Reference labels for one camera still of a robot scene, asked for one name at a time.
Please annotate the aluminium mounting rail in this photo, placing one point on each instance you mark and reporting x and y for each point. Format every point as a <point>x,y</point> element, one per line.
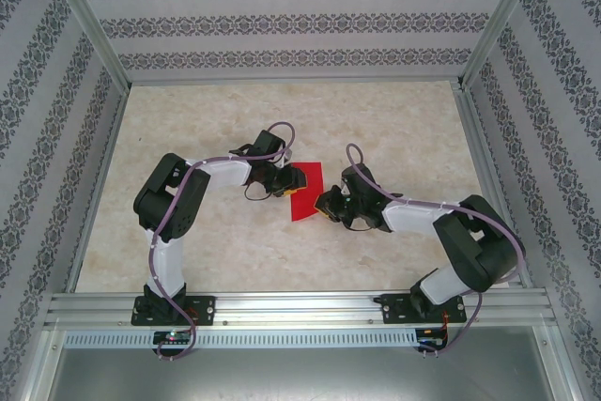
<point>300,307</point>

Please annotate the red cloth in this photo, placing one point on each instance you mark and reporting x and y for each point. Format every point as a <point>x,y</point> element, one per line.
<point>305,206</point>

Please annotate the aluminium frame post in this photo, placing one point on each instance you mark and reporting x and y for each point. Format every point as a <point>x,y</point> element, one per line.
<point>89,20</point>
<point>497,20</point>

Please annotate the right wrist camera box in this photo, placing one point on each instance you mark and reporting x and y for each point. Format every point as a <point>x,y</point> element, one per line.
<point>346,189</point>

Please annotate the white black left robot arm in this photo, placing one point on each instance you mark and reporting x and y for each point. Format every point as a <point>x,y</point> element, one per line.
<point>166,265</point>

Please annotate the thin aluminium wall rail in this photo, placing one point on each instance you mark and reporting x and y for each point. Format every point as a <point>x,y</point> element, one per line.
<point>291,81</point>

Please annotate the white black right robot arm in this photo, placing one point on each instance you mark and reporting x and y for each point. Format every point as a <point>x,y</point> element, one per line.
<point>469,251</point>

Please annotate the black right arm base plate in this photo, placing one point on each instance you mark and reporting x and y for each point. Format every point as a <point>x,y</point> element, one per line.
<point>394,309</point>

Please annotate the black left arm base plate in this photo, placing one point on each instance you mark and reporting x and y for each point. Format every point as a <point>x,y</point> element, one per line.
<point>206,309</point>

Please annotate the small circuit board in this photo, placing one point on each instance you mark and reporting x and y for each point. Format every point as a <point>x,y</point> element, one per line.
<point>173,337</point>
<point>431,336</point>

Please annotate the grey sheet metal tray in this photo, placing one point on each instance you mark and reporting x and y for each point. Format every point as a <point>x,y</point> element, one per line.
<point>300,373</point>

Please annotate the aluminium side rail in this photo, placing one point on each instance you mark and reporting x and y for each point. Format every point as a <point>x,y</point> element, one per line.
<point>96,194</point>
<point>493,161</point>

